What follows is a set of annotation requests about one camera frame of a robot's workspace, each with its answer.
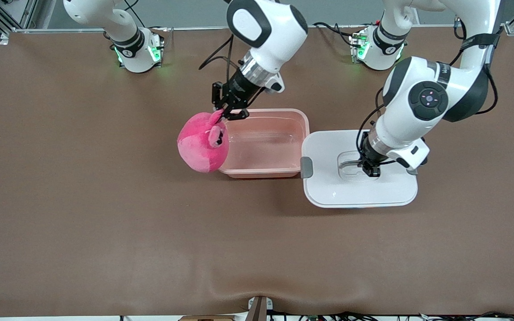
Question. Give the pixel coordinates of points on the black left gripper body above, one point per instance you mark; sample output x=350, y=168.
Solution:
x=368, y=156

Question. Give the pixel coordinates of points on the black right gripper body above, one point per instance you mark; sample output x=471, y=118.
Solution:
x=236, y=90

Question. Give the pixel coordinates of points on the white box lid grey latches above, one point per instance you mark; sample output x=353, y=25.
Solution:
x=350, y=191

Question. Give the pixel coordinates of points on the pink plush toy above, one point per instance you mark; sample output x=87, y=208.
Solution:
x=199, y=147

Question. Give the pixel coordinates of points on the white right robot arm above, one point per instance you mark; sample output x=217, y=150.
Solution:
x=266, y=26

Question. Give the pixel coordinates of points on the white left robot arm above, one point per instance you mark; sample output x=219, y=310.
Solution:
x=400, y=129

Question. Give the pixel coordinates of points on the pink plastic storage box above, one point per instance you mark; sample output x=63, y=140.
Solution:
x=266, y=151

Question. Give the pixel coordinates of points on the silver table edge rail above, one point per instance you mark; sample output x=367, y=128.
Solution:
x=185, y=28

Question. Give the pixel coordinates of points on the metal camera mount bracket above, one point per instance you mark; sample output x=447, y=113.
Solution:
x=259, y=310

